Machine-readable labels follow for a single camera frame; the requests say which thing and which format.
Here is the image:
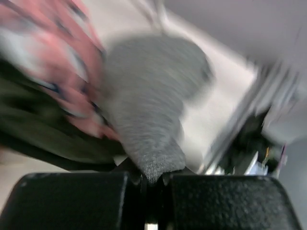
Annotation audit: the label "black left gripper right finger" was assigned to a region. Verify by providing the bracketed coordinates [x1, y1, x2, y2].
[163, 174, 301, 230]

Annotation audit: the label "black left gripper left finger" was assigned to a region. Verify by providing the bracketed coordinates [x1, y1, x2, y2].
[0, 172, 134, 230]

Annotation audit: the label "olive green shorts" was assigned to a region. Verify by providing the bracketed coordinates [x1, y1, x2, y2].
[0, 59, 125, 172]

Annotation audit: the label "grey shorts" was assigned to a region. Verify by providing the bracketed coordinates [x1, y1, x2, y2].
[100, 34, 212, 184]

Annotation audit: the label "pink shark print shorts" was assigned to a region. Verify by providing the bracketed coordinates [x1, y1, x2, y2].
[0, 0, 118, 140]

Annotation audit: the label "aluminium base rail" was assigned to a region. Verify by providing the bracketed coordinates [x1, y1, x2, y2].
[196, 64, 300, 174]

